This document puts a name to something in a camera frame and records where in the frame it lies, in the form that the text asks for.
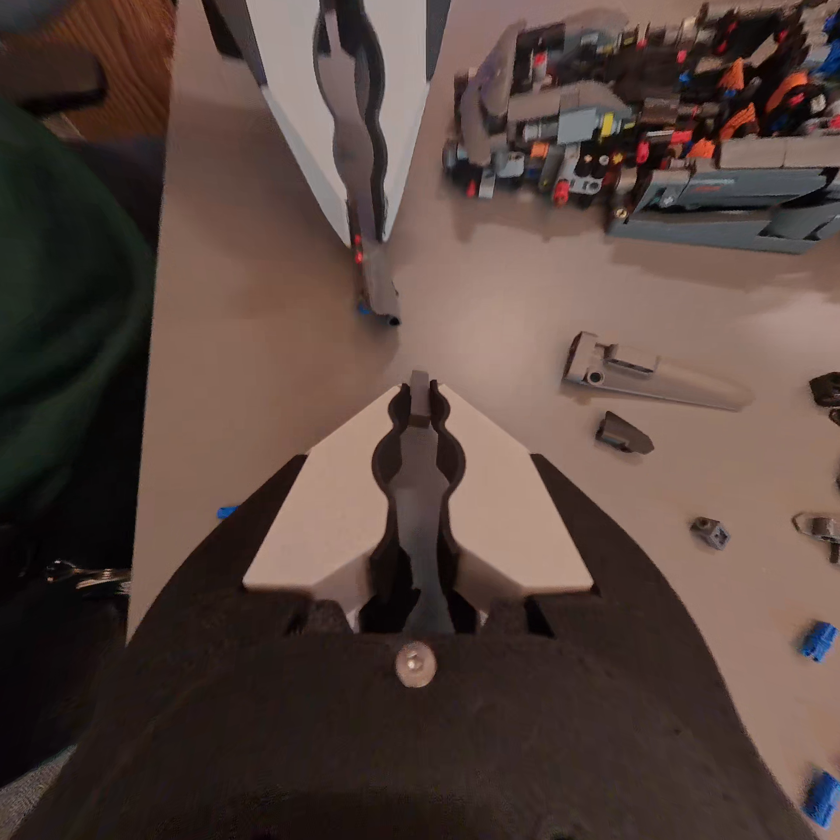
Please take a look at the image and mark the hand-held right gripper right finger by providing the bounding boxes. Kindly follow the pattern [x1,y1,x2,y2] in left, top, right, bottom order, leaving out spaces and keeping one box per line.
[427,382,597,634]

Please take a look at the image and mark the grey lego blade piece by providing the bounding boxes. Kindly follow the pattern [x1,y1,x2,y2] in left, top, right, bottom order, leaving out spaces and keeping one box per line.
[394,369,457,636]

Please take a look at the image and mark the lego car model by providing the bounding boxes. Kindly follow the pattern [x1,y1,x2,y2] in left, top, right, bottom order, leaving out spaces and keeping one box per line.
[441,0,840,256]

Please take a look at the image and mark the wooden pillar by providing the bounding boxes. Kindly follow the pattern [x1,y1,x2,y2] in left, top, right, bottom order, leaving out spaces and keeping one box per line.
[26,0,178,142]

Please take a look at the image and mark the scattered loose lego pieces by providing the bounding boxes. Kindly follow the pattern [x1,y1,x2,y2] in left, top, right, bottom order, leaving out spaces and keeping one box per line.
[594,371,840,829]

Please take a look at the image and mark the long grey lego assembly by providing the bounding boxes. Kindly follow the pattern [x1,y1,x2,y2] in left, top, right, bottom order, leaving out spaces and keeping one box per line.
[320,0,403,328]

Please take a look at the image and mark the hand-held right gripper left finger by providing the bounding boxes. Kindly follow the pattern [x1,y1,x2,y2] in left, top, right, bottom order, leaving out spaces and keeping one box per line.
[241,382,421,634]

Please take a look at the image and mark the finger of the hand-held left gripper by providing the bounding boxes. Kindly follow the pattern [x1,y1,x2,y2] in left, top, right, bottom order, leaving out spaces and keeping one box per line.
[357,0,452,242]
[202,0,361,249]

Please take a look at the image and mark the grey lego wedge panel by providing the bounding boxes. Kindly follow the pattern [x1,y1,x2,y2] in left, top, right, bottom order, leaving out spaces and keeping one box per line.
[561,331,752,413]

